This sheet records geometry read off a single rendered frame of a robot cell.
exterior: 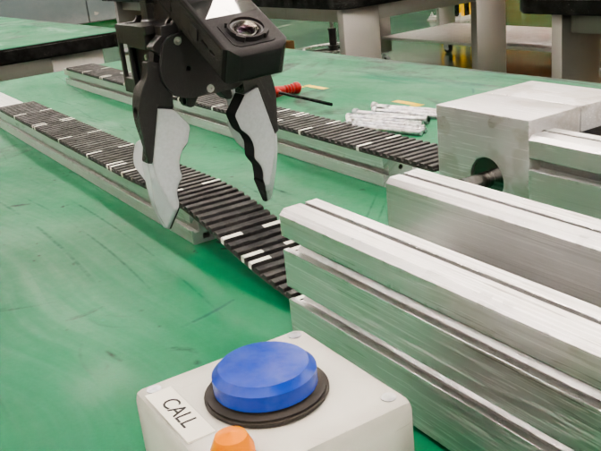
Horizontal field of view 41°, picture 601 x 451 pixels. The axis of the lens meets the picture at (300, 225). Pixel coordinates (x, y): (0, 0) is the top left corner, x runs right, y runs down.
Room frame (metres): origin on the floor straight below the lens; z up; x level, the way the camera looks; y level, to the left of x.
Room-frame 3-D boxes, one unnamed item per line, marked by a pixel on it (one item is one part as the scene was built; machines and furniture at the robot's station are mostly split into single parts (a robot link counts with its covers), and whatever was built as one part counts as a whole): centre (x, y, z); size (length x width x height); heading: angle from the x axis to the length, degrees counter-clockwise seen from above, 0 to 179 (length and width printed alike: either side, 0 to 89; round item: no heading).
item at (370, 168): (1.12, 0.15, 0.79); 0.96 x 0.04 x 0.03; 30
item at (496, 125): (0.57, -0.16, 0.83); 0.12 x 0.09 x 0.10; 120
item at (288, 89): (1.12, -0.02, 0.79); 0.16 x 0.08 x 0.02; 28
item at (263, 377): (0.27, 0.02, 0.84); 0.04 x 0.04 x 0.02
